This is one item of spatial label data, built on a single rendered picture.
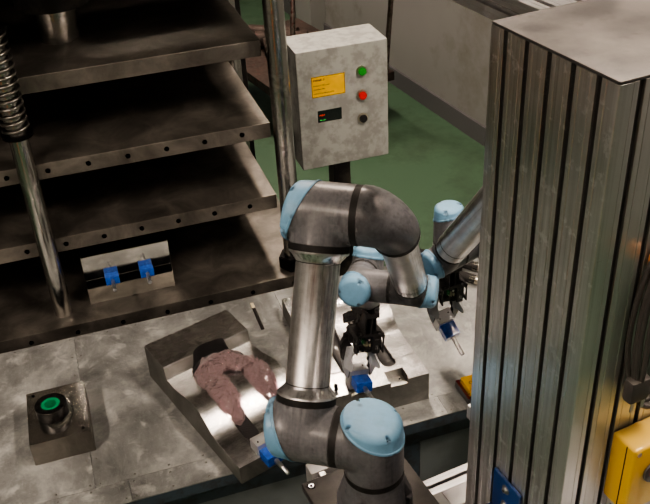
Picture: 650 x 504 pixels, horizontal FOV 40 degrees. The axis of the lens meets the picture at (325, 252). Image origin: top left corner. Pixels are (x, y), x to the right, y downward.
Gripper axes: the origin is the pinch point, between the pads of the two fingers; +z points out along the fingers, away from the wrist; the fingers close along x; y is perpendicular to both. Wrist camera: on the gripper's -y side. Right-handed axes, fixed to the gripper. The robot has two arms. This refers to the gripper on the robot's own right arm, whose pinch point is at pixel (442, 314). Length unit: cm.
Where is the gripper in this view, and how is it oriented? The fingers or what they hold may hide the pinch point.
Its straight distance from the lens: 242.7
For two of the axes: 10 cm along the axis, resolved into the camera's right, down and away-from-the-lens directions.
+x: 9.5, -2.1, 2.3
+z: 0.5, 8.4, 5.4
